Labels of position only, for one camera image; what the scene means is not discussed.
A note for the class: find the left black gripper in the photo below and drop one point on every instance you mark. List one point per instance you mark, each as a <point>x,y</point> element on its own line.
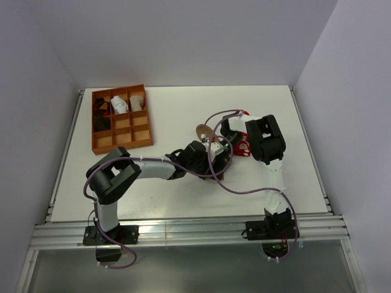
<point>204,156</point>

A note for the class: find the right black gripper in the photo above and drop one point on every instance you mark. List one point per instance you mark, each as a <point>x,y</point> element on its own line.
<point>222,161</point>

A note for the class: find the tan ribbed sock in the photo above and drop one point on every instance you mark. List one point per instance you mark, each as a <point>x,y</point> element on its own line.
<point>204,133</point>

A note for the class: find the dark brown striped sock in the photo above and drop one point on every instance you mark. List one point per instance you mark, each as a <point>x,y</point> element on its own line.
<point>101,123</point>

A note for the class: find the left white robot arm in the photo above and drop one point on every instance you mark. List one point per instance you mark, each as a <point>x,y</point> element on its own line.
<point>108,180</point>

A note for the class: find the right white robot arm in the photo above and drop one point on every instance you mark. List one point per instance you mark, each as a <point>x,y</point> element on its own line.
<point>267,147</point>

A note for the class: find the red patterned sock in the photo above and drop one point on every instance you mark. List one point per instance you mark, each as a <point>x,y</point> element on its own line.
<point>243,148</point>

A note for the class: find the beige rolled sock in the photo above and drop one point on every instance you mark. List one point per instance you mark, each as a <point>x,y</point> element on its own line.
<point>137,103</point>

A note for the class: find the orange compartment tray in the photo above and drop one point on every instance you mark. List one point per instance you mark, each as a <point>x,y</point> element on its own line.
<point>130,130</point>

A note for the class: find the white rolled sock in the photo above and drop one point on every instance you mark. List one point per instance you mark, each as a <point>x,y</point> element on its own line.
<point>119,105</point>

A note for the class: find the black red rolled sock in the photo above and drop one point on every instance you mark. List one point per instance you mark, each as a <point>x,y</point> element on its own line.
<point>101,108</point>

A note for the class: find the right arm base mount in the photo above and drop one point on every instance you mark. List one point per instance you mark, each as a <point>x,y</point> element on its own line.
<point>280,231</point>

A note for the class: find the aluminium front rail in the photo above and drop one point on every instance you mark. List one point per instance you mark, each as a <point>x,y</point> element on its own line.
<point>181,232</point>

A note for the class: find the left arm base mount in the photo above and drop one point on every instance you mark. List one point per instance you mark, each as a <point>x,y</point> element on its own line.
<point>109,246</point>

